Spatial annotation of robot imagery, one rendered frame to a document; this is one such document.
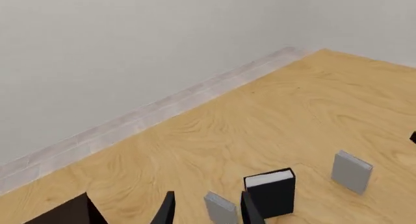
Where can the grey book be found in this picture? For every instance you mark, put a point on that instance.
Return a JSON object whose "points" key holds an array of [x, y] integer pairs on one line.
{"points": [[221, 209], [351, 174]]}

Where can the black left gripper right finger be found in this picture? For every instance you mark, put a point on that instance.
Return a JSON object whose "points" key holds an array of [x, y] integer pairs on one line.
{"points": [[249, 213]]}

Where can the dark wooden cabinet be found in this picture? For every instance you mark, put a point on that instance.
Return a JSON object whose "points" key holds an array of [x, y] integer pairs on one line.
{"points": [[70, 213]]}

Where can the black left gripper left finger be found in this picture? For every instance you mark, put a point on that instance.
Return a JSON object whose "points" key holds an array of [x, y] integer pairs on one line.
{"points": [[166, 211]]}

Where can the black hardcover book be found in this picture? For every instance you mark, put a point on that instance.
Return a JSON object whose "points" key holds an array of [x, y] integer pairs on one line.
{"points": [[274, 196]]}

